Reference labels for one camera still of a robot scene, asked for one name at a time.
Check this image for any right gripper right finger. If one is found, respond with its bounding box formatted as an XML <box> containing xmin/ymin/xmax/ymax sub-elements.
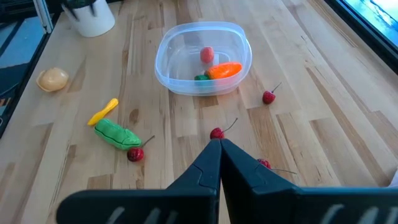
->
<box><xmin>221</xmin><ymin>138</ymin><xmax>398</xmax><ymax>224</ymax></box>

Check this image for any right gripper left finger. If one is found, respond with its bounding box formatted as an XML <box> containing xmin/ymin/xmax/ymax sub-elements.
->
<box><xmin>55</xmin><ymin>139</ymin><xmax>222</xmax><ymax>224</ymax></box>

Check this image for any red toy cherry with stem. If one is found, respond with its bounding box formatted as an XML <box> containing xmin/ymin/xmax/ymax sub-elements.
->
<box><xmin>262</xmin><ymin>82</ymin><xmax>283</xmax><ymax>105</ymax></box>
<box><xmin>209</xmin><ymin>117</ymin><xmax>239</xmax><ymax>141</ymax></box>
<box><xmin>126</xmin><ymin>134</ymin><xmax>155</xmax><ymax>163</ymax></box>
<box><xmin>257</xmin><ymin>158</ymin><xmax>299</xmax><ymax>175</ymax></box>

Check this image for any salmon red toy tomato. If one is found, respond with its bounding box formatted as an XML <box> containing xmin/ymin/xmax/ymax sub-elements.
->
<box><xmin>200</xmin><ymin>46</ymin><xmax>215</xmax><ymax>65</ymax></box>

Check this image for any beige toy onion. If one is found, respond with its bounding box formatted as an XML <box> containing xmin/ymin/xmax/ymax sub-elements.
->
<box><xmin>35</xmin><ymin>67</ymin><xmax>70</xmax><ymax>93</ymax></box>

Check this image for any clear plastic tupperware container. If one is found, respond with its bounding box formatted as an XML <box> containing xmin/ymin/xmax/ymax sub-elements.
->
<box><xmin>154</xmin><ymin>21</ymin><xmax>253</xmax><ymax>96</ymax></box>

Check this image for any beige cloth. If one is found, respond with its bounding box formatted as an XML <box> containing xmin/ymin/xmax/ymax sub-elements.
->
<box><xmin>386</xmin><ymin>169</ymin><xmax>398</xmax><ymax>189</ymax></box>

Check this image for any green plant in white pot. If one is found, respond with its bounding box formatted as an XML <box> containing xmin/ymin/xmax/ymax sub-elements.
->
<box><xmin>60</xmin><ymin>0</ymin><xmax>116</xmax><ymax>39</ymax></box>

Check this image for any silver metal bracket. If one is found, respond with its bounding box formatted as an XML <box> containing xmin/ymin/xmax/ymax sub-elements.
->
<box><xmin>32</xmin><ymin>0</ymin><xmax>54</xmax><ymax>34</ymax></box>

